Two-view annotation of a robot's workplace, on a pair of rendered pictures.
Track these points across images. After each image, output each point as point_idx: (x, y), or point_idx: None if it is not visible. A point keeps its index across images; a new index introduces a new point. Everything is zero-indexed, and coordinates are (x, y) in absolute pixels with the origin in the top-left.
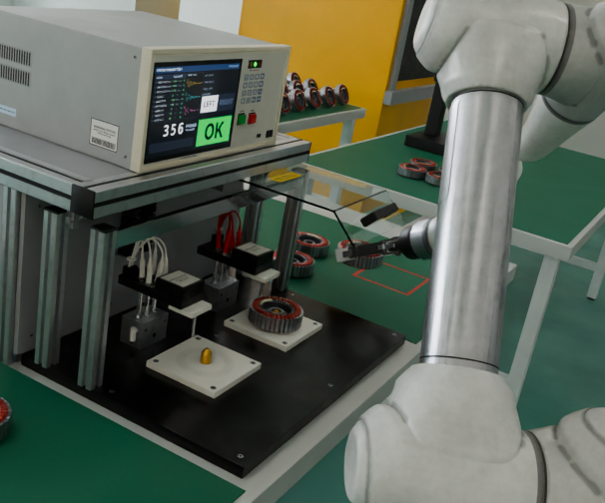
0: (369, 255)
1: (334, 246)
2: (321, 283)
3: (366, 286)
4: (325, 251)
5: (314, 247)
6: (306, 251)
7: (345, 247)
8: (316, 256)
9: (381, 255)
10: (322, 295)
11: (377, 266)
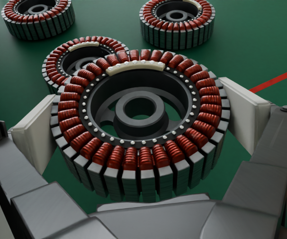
0: (116, 165)
1: (241, 20)
2: (112, 133)
3: (219, 158)
4: (195, 37)
5: (168, 30)
6: (155, 36)
7: (72, 93)
8: (174, 49)
9: (187, 165)
10: (69, 184)
11: (170, 197)
